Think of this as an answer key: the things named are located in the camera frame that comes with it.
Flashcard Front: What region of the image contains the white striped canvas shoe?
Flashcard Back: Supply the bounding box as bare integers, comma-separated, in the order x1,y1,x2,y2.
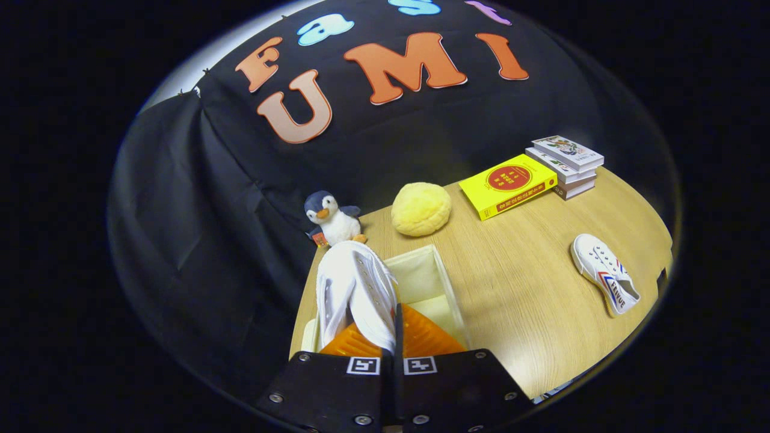
315,241,399,355
570,233,641,318

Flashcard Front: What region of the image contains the beige fabric storage box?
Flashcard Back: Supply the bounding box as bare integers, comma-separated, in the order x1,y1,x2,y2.
301,244,471,352

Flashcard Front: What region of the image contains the penguin plush toy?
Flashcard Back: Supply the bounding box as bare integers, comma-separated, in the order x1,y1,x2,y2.
303,191,368,247

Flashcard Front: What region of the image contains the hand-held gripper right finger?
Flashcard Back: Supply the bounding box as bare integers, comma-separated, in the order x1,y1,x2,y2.
394,302,536,433

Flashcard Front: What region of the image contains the black backdrop cloth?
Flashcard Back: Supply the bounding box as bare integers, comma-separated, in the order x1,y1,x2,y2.
108,0,680,410

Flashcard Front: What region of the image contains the yellow bun plush toy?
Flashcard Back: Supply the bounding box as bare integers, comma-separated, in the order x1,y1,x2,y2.
391,182,452,237

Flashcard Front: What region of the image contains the white book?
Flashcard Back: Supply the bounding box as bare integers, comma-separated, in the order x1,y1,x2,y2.
550,177,596,200
525,147,597,185

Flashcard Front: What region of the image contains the yellow book red circle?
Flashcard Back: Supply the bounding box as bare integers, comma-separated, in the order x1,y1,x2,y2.
458,154,558,221

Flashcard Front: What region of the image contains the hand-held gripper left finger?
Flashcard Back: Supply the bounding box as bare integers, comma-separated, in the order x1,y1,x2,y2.
253,322,395,433

